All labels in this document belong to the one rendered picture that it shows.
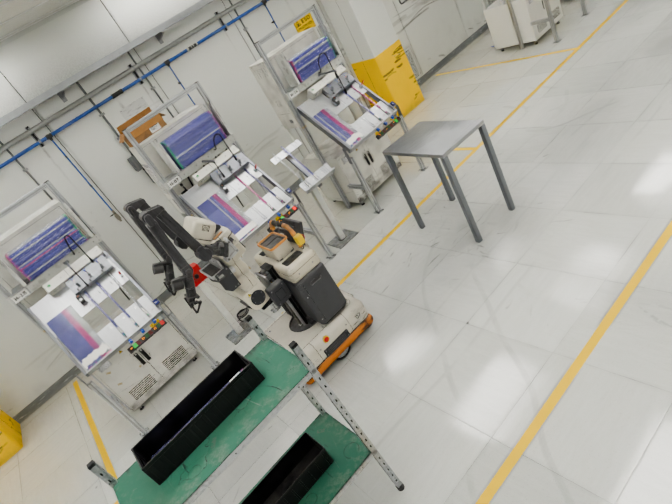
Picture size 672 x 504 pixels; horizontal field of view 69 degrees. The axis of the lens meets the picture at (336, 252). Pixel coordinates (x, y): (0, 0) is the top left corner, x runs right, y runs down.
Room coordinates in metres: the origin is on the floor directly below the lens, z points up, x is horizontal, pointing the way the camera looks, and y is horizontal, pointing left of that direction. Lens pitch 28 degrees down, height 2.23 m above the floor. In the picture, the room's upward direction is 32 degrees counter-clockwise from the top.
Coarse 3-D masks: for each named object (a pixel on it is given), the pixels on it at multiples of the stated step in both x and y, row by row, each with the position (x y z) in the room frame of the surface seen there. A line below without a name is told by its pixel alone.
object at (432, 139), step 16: (416, 128) 3.79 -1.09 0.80; (432, 128) 3.61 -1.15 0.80; (448, 128) 3.44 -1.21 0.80; (464, 128) 3.28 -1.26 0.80; (480, 128) 3.24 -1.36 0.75; (400, 144) 3.67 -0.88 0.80; (416, 144) 3.50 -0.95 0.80; (432, 144) 3.34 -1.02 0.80; (448, 144) 3.19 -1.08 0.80; (432, 160) 3.88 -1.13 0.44; (448, 160) 3.10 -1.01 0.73; (496, 160) 3.24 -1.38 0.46; (400, 176) 3.72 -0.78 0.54; (448, 176) 3.12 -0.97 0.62; (496, 176) 3.26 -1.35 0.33; (448, 192) 3.86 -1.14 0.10; (416, 208) 3.72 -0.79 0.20; (464, 208) 3.10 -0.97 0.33; (512, 208) 3.23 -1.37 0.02; (480, 240) 3.10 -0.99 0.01
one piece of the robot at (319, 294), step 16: (272, 224) 3.17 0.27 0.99; (304, 240) 2.94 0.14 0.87; (256, 256) 3.25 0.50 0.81; (288, 256) 2.97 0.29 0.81; (304, 256) 2.86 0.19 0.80; (272, 272) 2.99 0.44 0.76; (288, 272) 2.81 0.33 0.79; (304, 272) 2.83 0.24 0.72; (320, 272) 2.87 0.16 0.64; (288, 288) 2.97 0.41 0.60; (304, 288) 2.81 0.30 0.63; (320, 288) 2.84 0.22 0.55; (336, 288) 2.88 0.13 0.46; (288, 304) 3.06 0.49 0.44; (304, 304) 2.88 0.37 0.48; (320, 304) 2.82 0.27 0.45; (336, 304) 2.85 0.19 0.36; (304, 320) 2.97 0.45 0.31; (320, 320) 2.81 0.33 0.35
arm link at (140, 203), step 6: (126, 204) 3.09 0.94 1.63; (132, 204) 3.05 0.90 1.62; (138, 204) 3.06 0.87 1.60; (144, 204) 3.08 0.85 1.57; (126, 210) 3.03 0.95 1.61; (162, 222) 3.09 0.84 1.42; (162, 228) 3.08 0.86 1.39; (168, 228) 3.09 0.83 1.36; (168, 234) 3.08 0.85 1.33; (174, 234) 3.09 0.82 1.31; (174, 240) 3.08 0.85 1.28; (180, 240) 3.07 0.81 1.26; (180, 246) 3.06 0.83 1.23; (186, 246) 3.07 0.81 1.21
